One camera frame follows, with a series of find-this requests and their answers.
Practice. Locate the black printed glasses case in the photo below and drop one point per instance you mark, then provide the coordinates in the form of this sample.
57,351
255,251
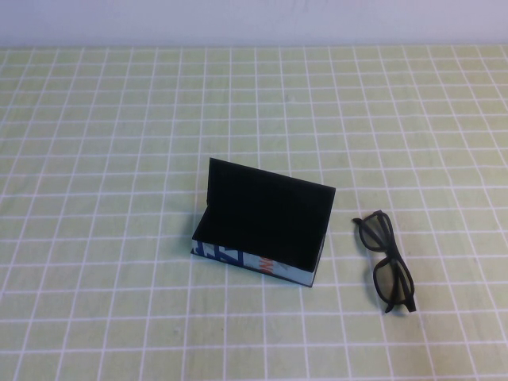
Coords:
270,214

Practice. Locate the black framed glasses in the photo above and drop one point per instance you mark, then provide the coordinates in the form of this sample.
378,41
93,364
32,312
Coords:
391,254

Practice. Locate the green checked tablecloth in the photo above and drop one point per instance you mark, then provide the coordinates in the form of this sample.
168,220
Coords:
119,317

